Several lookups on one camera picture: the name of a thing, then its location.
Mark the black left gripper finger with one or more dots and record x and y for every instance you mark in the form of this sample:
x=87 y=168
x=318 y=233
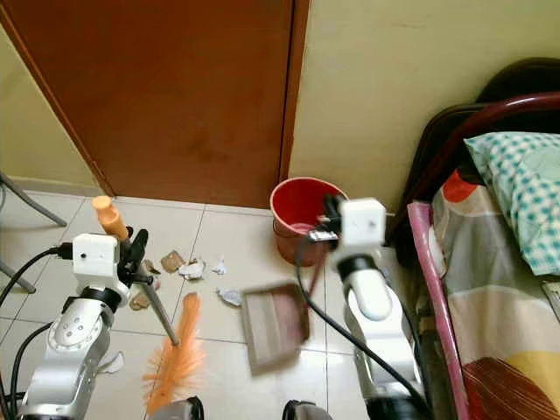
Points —
x=145 y=279
x=138 y=242

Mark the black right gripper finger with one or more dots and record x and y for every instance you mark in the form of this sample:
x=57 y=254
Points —
x=328 y=206
x=322 y=234

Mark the orange bristle broom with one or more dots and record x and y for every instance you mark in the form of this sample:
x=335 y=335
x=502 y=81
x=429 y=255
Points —
x=175 y=367

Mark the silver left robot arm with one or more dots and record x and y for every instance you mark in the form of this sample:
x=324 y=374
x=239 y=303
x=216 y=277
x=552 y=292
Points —
x=66 y=350

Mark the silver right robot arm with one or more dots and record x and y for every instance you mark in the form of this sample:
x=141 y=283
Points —
x=376 y=324

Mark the brown cardboard scrap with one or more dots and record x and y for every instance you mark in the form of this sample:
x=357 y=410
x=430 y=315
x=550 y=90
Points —
x=171 y=261
x=139 y=302

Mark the red plastic bucket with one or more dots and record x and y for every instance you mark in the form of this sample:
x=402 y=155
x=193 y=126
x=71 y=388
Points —
x=293 y=241

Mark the large crumpled white paper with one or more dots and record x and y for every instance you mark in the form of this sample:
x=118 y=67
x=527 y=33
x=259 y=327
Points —
x=192 y=269

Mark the small crumpled white paper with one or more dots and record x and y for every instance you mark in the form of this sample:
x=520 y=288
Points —
x=219 y=266

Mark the flat crumpled white paper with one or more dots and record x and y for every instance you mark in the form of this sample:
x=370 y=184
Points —
x=228 y=297

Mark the white paper scrap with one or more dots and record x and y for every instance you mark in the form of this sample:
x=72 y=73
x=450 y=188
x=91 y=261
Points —
x=110 y=360

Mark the grey metal-legged stool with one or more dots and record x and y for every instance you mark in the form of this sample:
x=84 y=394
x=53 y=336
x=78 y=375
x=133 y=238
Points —
x=35 y=203

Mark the dark wooden bed headboard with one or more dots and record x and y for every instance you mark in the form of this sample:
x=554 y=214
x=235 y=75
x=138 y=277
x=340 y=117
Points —
x=429 y=149

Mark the brown wooden door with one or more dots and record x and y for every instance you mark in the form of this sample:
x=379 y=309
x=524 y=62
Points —
x=175 y=87

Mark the grey robot right leg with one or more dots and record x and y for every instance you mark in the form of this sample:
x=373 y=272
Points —
x=306 y=411

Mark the green checked pillow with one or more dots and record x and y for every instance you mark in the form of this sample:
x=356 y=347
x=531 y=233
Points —
x=521 y=192

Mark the colourful patterned bed sheet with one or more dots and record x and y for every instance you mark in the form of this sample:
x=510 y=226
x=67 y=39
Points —
x=499 y=332

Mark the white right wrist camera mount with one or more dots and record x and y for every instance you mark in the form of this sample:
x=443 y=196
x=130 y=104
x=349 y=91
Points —
x=363 y=223

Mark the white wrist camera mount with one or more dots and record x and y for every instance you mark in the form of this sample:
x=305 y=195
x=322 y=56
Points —
x=363 y=223
x=92 y=259

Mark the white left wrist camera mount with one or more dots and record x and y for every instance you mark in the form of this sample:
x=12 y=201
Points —
x=92 y=259

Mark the pink bed side rail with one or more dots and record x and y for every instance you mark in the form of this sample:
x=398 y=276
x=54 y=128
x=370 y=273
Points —
x=433 y=280

